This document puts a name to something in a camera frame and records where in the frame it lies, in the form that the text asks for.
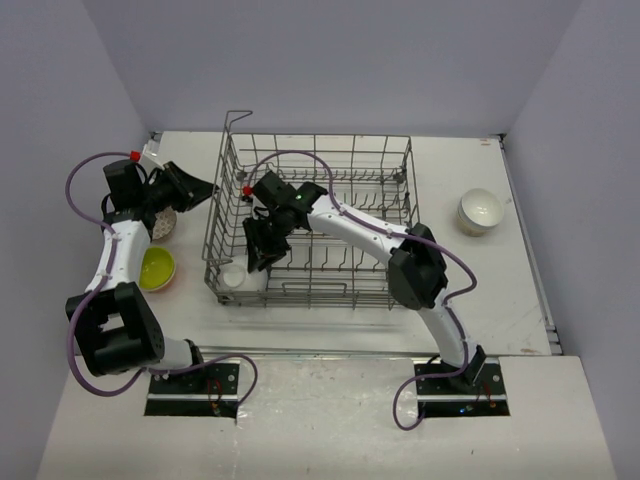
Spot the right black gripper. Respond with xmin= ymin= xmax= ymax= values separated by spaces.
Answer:
xmin=245 ymin=208 xmax=293 ymax=272

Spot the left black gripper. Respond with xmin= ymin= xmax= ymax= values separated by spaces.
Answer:
xmin=138 ymin=162 xmax=218 ymax=214

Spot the grey wire dish rack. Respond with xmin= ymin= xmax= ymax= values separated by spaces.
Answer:
xmin=202 ymin=110 xmax=420 ymax=309

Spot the white bowl front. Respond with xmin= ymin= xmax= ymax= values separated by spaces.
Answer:
xmin=218 ymin=255 xmax=268 ymax=292

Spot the white bowl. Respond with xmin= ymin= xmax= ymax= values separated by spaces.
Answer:
xmin=458 ymin=188 xmax=504 ymax=229
xmin=218 ymin=255 xmax=268 ymax=292

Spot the brown patterned bowl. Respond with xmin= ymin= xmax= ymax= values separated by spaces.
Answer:
xmin=152 ymin=207 xmax=177 ymax=242

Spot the yellow-green bowl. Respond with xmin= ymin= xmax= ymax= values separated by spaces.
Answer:
xmin=139 ymin=246 xmax=176 ymax=292

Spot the beige ceramic bowl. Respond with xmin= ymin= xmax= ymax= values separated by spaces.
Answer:
xmin=456 ymin=212 xmax=491 ymax=237

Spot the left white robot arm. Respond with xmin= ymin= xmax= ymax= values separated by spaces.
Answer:
xmin=65 ymin=153 xmax=217 ymax=393

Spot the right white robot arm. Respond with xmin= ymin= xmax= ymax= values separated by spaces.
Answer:
xmin=242 ymin=171 xmax=486 ymax=393

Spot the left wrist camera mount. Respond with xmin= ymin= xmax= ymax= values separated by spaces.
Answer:
xmin=129 ymin=140 xmax=163 ymax=170

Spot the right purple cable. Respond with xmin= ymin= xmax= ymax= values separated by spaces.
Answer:
xmin=392 ymin=149 xmax=479 ymax=431

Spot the purple cable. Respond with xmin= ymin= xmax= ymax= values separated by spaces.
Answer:
xmin=392 ymin=149 xmax=479 ymax=431
xmin=64 ymin=150 xmax=259 ymax=412

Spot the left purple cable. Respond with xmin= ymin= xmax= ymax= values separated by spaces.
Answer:
xmin=64 ymin=150 xmax=259 ymax=412

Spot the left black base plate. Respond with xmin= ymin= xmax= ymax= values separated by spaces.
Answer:
xmin=144 ymin=362 xmax=240 ymax=419

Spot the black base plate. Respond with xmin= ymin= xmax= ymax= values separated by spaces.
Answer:
xmin=144 ymin=362 xmax=240 ymax=419
xmin=416 ymin=358 xmax=510 ymax=418

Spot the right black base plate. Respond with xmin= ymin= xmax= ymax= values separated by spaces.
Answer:
xmin=416 ymin=358 xmax=510 ymax=418

